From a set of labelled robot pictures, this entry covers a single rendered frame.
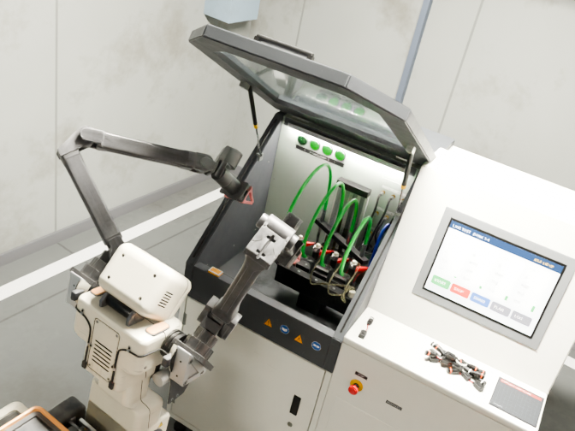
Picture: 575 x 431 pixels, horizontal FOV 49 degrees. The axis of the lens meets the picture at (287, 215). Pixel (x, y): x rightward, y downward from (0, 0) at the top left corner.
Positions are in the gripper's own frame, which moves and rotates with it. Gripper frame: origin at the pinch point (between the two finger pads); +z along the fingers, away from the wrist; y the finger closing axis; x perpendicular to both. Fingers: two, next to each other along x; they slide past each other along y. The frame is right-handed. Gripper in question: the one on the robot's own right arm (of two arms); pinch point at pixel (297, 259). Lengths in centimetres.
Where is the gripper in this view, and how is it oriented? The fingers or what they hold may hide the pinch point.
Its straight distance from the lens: 221.8
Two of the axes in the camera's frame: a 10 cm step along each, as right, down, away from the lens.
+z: 3.7, 4.0, 8.4
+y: 6.1, -7.8, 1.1
